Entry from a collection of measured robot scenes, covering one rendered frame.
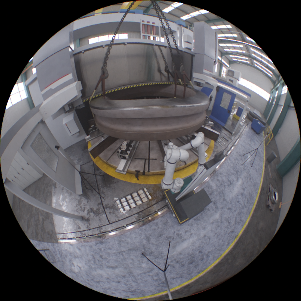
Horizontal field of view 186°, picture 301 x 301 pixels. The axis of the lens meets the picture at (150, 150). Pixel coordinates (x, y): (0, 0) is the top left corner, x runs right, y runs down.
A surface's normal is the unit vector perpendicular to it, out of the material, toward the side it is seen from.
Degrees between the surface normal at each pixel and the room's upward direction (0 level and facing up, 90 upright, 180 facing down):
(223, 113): 90
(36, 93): 90
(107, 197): 0
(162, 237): 0
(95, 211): 0
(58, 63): 90
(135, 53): 90
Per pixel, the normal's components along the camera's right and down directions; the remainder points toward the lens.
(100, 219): -0.03, -0.67
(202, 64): -0.87, 0.38
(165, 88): -0.51, 0.65
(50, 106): 0.49, 0.64
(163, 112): 0.12, 0.74
